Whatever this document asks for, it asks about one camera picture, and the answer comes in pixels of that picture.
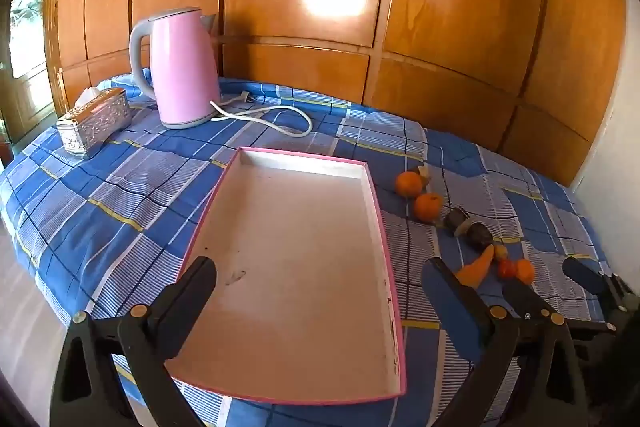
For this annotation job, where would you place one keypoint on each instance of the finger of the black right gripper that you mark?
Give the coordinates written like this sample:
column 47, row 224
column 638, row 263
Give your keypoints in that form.
column 549, row 390

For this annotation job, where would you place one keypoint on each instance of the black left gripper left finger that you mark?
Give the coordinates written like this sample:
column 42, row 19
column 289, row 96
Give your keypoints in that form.
column 87, row 390

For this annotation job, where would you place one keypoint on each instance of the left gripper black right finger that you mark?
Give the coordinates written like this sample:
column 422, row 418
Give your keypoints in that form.
column 591, row 281

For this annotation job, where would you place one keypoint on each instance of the small orange fruit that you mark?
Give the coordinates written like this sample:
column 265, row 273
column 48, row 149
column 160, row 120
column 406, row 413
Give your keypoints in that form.
column 525, row 271

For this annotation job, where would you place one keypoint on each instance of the small red tomato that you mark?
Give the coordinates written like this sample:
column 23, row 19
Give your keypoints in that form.
column 506, row 269

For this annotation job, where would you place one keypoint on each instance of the dark round fruit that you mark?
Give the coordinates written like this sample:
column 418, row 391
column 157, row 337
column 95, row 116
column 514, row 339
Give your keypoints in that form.
column 478, row 237

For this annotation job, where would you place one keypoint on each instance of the orange carrot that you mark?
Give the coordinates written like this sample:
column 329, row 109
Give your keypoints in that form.
column 475, row 273

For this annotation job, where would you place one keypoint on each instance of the dark cut wood block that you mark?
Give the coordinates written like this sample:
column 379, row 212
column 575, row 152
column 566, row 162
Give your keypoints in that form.
column 457, row 221

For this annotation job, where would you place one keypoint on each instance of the orange mandarin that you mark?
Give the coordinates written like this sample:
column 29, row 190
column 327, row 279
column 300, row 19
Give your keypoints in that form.
column 427, row 207
column 409, row 184

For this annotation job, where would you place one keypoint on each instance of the tan cut wood block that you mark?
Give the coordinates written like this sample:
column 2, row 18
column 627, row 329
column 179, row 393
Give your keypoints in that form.
column 423, row 172

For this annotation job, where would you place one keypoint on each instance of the blue plaid tablecloth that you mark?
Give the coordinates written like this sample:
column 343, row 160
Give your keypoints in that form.
column 104, row 233

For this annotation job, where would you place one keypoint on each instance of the pink white shallow tray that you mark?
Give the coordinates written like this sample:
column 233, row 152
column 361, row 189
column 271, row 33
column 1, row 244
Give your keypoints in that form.
column 304, row 310

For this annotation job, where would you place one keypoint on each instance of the silver ornate tissue box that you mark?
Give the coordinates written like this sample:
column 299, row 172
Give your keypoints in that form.
column 96, row 115

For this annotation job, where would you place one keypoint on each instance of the pink electric kettle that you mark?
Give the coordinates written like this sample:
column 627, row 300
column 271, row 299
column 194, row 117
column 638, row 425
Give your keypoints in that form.
column 173, row 62

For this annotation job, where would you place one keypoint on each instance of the wooden wall cabinet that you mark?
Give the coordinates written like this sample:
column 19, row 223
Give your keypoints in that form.
column 529, row 79

